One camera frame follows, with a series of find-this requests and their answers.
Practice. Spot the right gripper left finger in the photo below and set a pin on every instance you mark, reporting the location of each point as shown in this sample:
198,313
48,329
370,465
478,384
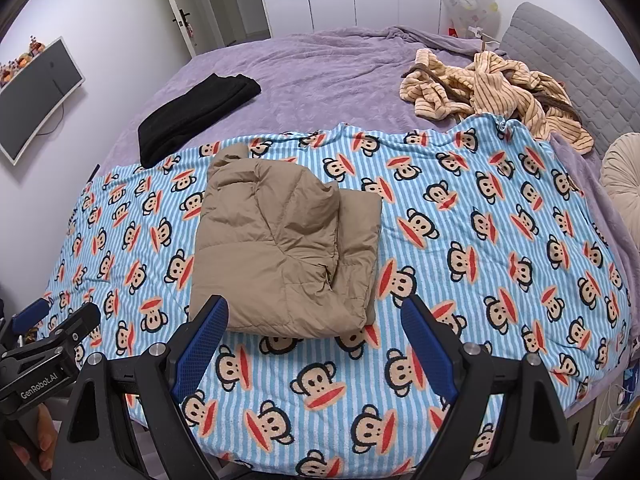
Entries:
96,439

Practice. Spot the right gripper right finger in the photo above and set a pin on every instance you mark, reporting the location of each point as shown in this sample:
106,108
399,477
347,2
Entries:
531,439

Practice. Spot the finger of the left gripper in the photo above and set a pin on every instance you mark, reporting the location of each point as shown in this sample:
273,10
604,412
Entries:
64,339
21,323

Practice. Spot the beige puffer jacket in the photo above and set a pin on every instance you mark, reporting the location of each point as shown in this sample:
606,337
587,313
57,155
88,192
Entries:
292,256

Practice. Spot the person's left hand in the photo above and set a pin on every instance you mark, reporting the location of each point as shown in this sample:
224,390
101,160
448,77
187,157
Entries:
41,439

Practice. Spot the blue monkey print blanket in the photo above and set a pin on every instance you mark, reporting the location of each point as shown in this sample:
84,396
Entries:
482,222

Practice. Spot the black folded garment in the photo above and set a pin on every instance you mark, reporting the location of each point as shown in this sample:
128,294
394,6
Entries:
176,122

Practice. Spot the round cream cushion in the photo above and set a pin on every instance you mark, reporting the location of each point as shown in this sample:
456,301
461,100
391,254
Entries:
620,177

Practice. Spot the purple bed cover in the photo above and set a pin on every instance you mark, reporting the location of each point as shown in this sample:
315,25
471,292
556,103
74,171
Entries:
314,83

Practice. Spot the grey padded headboard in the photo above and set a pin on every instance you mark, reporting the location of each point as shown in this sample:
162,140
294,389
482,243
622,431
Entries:
603,91

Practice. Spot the striped beige fleece garment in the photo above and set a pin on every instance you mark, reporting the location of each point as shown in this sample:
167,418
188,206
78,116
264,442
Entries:
491,84

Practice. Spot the white floor fan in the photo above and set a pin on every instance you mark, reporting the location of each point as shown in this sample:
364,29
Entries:
474,18

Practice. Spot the wall mounted monitor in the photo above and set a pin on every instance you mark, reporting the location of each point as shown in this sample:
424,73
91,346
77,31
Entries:
34,93

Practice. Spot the fruit ornament wall decoration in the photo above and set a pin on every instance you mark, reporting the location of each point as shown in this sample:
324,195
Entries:
10,69

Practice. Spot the white door with handle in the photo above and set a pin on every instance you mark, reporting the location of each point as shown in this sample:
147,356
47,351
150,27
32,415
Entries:
207,25

